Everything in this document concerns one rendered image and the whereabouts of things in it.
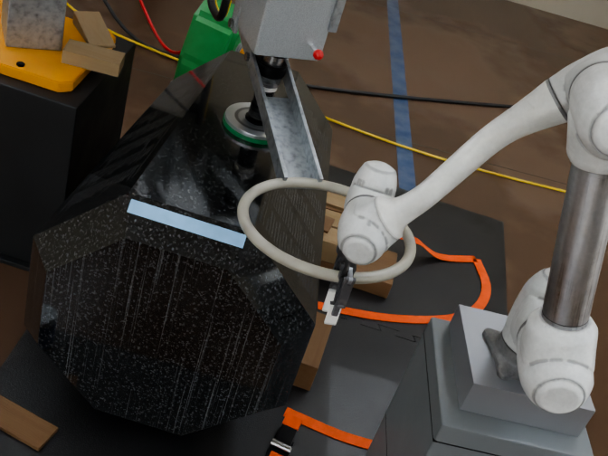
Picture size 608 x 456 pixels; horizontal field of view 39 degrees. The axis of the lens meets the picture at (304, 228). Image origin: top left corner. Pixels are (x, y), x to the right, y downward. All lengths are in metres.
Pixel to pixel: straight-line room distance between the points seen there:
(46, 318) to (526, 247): 2.61
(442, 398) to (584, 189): 0.71
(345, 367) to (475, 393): 1.23
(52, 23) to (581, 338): 2.09
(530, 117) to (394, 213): 0.35
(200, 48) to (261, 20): 1.89
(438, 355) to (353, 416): 0.92
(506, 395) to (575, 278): 0.44
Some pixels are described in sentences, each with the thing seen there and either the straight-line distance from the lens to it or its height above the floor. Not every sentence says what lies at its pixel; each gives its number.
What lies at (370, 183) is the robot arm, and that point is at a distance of 1.93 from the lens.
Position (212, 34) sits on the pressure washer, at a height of 0.46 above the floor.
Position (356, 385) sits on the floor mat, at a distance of 3.28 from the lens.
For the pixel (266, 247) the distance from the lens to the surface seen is 2.12.
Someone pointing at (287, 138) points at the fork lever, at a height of 0.98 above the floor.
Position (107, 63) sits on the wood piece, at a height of 0.82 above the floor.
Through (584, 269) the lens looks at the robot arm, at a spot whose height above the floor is 1.34.
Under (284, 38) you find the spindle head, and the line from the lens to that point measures 2.59.
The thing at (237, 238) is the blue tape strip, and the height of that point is 0.85.
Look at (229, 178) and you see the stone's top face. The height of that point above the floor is 0.87.
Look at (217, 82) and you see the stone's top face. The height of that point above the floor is 0.87.
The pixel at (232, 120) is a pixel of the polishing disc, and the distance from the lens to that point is 2.79.
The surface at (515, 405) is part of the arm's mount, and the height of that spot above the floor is 0.86.
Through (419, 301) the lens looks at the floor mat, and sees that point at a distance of 3.78.
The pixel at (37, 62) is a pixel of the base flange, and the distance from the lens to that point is 3.14.
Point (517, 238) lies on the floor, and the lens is 4.53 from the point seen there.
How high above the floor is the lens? 2.25
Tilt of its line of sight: 35 degrees down
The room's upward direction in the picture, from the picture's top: 18 degrees clockwise
